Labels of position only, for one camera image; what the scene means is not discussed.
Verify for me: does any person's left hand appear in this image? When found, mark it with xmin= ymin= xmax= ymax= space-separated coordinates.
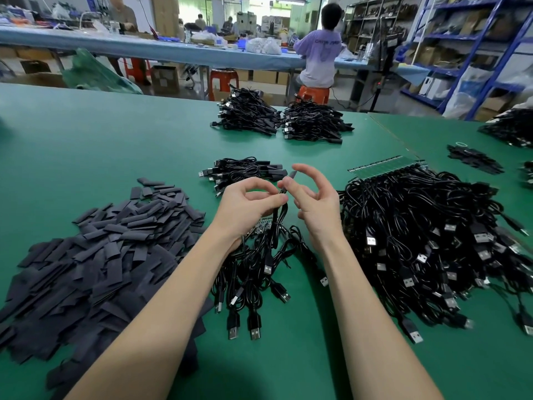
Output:
xmin=208 ymin=176 xmax=289 ymax=244

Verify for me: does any person's right hand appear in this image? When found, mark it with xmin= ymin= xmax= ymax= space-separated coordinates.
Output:
xmin=279 ymin=163 xmax=345 ymax=252

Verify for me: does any heap of finished black cables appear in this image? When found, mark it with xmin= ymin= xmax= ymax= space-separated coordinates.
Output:
xmin=198 ymin=156 xmax=290 ymax=197

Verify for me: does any joined bunch of black cables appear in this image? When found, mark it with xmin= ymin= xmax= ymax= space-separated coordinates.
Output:
xmin=208 ymin=204 xmax=331 ymax=342

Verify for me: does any bundle of black cables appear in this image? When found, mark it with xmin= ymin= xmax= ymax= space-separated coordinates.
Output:
xmin=279 ymin=99 xmax=355 ymax=145
xmin=210 ymin=87 xmax=281 ymax=137

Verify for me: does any large pile of black cables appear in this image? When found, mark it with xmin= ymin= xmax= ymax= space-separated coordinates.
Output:
xmin=337 ymin=162 xmax=533 ymax=345

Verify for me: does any small bundle of cables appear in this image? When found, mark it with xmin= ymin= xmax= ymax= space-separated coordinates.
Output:
xmin=446 ymin=143 xmax=506 ymax=176

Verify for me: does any pile of black sleeve strips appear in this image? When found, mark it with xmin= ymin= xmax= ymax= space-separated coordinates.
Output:
xmin=0 ymin=177 xmax=216 ymax=397

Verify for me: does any huge heap of black cables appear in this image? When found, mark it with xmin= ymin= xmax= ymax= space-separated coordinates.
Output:
xmin=479 ymin=106 xmax=533 ymax=149

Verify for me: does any person's right forearm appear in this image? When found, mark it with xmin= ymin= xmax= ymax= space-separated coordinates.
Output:
xmin=316 ymin=236 xmax=421 ymax=400

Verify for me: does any person's left forearm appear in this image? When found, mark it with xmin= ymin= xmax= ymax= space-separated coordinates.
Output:
xmin=67 ymin=224 xmax=243 ymax=400

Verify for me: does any orange plastic stool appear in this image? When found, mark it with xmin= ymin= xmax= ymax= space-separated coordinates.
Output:
xmin=296 ymin=84 xmax=331 ymax=106

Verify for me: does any small upright cardboard box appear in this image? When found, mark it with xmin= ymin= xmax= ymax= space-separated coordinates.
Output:
xmin=150 ymin=64 xmax=180 ymax=92

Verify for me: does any black tripod stand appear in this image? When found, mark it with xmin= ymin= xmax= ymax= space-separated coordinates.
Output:
xmin=350 ymin=21 xmax=401 ymax=113

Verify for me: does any white plastic bag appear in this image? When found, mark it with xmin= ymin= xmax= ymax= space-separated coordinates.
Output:
xmin=441 ymin=91 xmax=477 ymax=122

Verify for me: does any green plastic bag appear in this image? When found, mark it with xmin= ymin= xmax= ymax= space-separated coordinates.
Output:
xmin=62 ymin=48 xmax=143 ymax=94

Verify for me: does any dark storage shelf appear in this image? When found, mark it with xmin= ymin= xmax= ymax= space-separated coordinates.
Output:
xmin=343 ymin=0 xmax=418 ymax=47

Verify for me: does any long blue work table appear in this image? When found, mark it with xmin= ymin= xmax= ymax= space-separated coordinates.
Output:
xmin=0 ymin=26 xmax=433 ymax=84

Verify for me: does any blue metal shelving rack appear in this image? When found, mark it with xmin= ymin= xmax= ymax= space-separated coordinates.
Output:
xmin=400 ymin=0 xmax=533 ymax=122

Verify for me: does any open cardboard box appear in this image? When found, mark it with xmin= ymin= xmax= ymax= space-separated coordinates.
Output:
xmin=12 ymin=72 xmax=68 ymax=88

